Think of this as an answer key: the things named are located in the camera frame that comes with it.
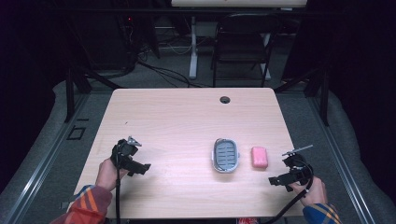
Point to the aluminium floor rail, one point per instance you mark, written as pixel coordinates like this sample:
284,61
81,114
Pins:
40,165
342,168

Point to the red printed packet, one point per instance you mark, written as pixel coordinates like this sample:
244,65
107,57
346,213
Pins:
248,221

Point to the black metal stand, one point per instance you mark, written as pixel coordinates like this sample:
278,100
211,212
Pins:
324,96
70,93

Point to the grey soap dish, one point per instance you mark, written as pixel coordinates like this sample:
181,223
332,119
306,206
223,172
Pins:
226,155

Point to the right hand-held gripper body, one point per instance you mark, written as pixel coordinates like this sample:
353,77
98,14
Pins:
298,169

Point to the dark equipment with red light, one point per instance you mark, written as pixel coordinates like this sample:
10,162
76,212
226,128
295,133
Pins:
129,19

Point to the person's left hand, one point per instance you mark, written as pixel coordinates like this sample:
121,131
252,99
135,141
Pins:
107,175

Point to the white desk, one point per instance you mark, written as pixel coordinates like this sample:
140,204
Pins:
193,46

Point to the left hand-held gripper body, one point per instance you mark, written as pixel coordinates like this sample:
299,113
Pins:
124,153

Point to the black folding chair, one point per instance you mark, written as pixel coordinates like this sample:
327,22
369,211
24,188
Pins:
241,46

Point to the pink soap bar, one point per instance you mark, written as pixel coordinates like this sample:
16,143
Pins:
260,157

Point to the person's right hand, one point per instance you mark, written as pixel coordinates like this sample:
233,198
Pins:
313,193

